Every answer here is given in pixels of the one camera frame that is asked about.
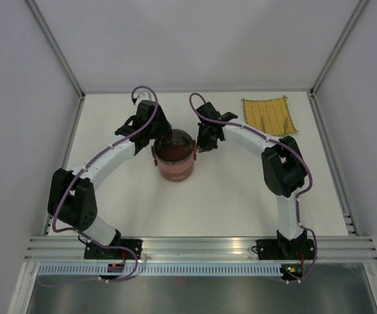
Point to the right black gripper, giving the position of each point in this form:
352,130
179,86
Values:
202,146

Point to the red steel bowl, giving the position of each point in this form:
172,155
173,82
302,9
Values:
175,167
176,177

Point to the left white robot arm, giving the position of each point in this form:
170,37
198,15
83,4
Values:
72,197

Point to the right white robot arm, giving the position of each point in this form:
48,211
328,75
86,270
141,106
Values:
284,175

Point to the left aluminium frame post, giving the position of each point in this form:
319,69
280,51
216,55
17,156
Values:
42,24

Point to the white slotted cable duct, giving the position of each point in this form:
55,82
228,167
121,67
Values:
163,269

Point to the right aluminium frame post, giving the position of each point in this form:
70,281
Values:
340,43

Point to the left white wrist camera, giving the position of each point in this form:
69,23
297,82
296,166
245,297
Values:
144,95

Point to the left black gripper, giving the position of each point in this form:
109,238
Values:
166,128

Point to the aluminium frame post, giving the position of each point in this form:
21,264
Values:
42,24
340,43

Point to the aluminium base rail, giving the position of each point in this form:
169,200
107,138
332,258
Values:
331,249

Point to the yellow bamboo mat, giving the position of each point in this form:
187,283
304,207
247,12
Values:
253,109

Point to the grey transparent lid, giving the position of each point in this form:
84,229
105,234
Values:
173,148

